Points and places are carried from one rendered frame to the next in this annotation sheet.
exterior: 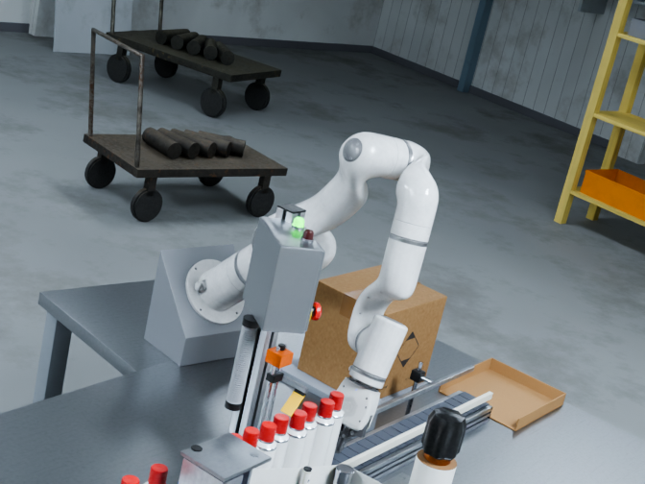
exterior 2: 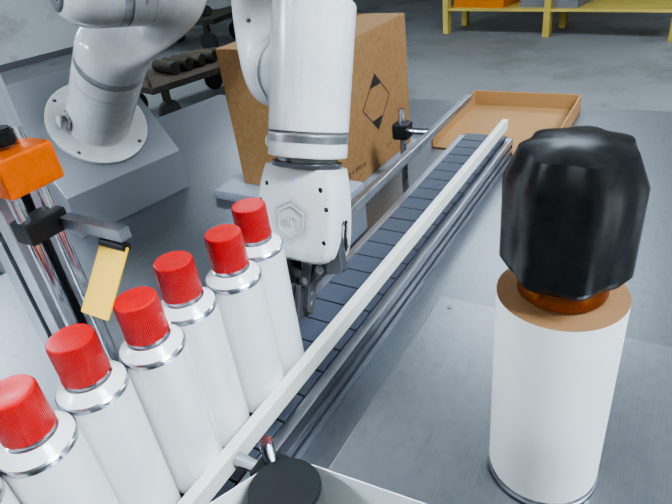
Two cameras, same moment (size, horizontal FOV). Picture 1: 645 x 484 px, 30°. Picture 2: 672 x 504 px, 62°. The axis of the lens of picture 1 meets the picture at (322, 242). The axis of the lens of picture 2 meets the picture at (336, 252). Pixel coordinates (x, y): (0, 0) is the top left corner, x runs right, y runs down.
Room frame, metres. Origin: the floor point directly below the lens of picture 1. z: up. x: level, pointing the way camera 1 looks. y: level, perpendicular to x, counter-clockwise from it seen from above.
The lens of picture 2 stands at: (1.99, -0.19, 1.31)
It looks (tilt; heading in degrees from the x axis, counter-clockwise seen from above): 31 degrees down; 1
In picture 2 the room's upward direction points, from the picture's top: 8 degrees counter-clockwise
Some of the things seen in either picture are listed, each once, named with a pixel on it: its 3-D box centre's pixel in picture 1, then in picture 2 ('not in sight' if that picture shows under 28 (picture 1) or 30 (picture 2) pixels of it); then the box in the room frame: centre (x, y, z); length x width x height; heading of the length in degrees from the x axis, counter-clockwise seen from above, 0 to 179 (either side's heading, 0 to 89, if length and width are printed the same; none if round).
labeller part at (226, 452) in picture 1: (226, 455); not in sight; (1.99, 0.08, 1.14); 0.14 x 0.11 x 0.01; 147
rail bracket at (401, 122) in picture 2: (420, 392); (414, 152); (2.96, -0.35, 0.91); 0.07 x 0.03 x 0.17; 57
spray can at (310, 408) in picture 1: (300, 445); (202, 354); (2.39, -0.05, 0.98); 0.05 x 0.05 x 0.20
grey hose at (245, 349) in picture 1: (242, 363); not in sight; (2.31, 0.11, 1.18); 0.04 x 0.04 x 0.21
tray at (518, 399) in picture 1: (503, 392); (508, 120); (3.23, -0.61, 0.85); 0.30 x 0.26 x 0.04; 147
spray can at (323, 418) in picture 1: (318, 441); (245, 323); (2.42, -0.09, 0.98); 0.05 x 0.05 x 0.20
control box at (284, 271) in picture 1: (283, 275); not in sight; (2.35, 0.06, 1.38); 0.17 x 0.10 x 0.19; 22
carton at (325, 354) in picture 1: (372, 331); (322, 99); (3.12, -0.19, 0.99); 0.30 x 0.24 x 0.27; 145
